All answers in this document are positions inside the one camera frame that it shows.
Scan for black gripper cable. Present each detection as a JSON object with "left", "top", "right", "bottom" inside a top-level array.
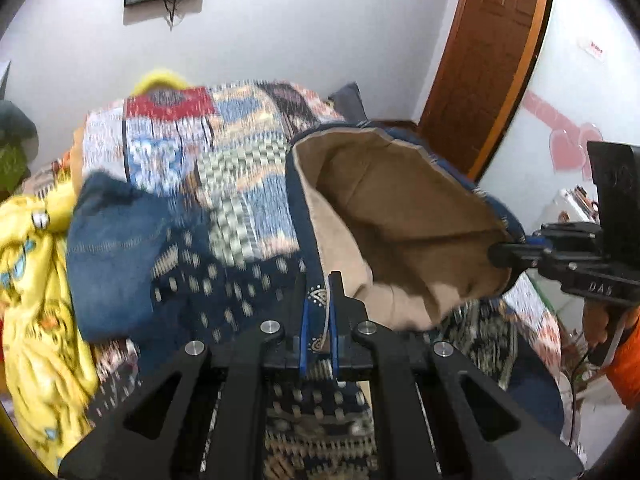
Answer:
[{"left": 567, "top": 342, "right": 603, "bottom": 453}]

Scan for wooden door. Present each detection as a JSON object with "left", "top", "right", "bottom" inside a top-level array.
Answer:
[{"left": 417, "top": 0, "right": 550, "bottom": 181}]

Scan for white red door sticker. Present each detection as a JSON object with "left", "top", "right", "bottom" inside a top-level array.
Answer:
[{"left": 580, "top": 37, "right": 609, "bottom": 61}]

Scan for navy patterned hooded jacket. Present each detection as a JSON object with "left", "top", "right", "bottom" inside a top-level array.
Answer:
[{"left": 150, "top": 120, "right": 567, "bottom": 480}]

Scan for yellow cartoon blanket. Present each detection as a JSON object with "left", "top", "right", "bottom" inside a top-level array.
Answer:
[{"left": 0, "top": 180, "right": 102, "bottom": 478}]

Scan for white heart-print sliding door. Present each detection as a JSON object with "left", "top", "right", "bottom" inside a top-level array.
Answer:
[{"left": 477, "top": 0, "right": 640, "bottom": 241}]

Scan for patchwork bedspread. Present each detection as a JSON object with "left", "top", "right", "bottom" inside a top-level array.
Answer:
[{"left": 30, "top": 80, "right": 563, "bottom": 393}]

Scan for orange cushion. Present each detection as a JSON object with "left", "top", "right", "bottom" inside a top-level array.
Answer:
[{"left": 70, "top": 127, "right": 87, "bottom": 187}]

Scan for yellow pillow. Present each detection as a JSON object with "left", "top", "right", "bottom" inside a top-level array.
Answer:
[{"left": 131, "top": 67, "right": 194, "bottom": 99}]

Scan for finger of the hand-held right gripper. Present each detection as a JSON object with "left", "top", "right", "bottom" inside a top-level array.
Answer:
[
  {"left": 520, "top": 232, "right": 554, "bottom": 257},
  {"left": 487, "top": 241, "right": 543, "bottom": 270}
]

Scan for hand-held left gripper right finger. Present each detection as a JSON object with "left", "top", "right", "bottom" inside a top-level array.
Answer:
[{"left": 326, "top": 271, "right": 585, "bottom": 480}]

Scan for person's right hand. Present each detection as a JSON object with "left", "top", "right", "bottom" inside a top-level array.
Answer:
[{"left": 581, "top": 301, "right": 622, "bottom": 362}]

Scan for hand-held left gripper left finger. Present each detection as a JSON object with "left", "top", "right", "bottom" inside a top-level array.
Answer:
[{"left": 59, "top": 272, "right": 316, "bottom": 480}]

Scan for green table cover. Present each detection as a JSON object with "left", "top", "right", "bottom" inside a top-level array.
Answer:
[{"left": 0, "top": 142, "right": 32, "bottom": 202}]

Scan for black monitor cable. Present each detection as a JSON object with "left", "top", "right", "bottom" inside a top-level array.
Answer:
[{"left": 162, "top": 0, "right": 182, "bottom": 32}]

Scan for blue denim jeans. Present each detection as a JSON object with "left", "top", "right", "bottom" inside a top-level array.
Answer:
[{"left": 65, "top": 170, "right": 211, "bottom": 343}]

